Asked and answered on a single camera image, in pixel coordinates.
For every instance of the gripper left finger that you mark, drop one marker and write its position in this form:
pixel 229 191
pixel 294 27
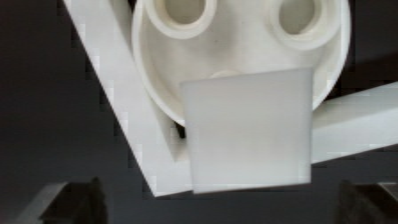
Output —
pixel 67 204

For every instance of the white U-shaped fence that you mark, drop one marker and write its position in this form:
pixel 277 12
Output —
pixel 357 119

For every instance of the white round stool seat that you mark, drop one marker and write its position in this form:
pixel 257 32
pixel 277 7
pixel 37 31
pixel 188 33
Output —
pixel 211 38

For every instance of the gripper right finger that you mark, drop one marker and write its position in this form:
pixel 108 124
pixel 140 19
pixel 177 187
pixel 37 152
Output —
pixel 369 203

